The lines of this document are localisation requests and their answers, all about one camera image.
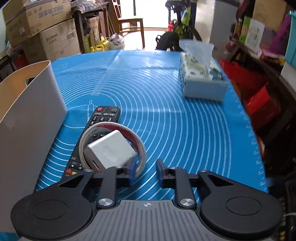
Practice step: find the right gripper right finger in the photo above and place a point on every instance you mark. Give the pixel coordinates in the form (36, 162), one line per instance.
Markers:
(178, 180)

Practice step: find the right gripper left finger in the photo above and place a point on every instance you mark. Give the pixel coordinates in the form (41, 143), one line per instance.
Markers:
(113, 179)

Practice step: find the white tape roll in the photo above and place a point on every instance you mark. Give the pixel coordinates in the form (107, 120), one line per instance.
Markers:
(101, 129)

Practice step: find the white square power adapter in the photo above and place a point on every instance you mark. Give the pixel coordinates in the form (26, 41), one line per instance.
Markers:
(112, 150)

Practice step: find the beige plastic storage bin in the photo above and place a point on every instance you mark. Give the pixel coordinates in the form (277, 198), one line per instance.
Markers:
(32, 112)

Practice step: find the blue silicone baking mat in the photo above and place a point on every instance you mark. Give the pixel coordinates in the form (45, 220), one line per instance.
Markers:
(188, 133)

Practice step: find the tissue box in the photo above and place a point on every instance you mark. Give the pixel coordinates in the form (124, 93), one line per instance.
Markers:
(199, 74)

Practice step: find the red gift bag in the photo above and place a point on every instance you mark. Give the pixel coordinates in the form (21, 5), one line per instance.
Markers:
(253, 90)

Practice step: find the yellow oil jug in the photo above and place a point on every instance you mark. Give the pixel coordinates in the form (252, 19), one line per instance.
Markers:
(103, 46)

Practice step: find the large stacked cardboard box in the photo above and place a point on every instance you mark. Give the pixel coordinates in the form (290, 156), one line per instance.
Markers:
(53, 43)

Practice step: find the wooden chair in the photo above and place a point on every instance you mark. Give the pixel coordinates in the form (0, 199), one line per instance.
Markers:
(137, 23)

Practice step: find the green white product box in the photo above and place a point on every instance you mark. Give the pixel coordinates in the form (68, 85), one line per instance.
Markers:
(251, 34)

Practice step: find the teal plastic storage bin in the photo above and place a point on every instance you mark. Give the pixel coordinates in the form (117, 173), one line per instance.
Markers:
(290, 55)

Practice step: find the green black bicycle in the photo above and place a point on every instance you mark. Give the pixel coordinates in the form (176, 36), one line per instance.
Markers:
(182, 27)

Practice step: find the open top cardboard box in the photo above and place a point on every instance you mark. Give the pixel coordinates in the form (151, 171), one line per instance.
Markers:
(24, 19)

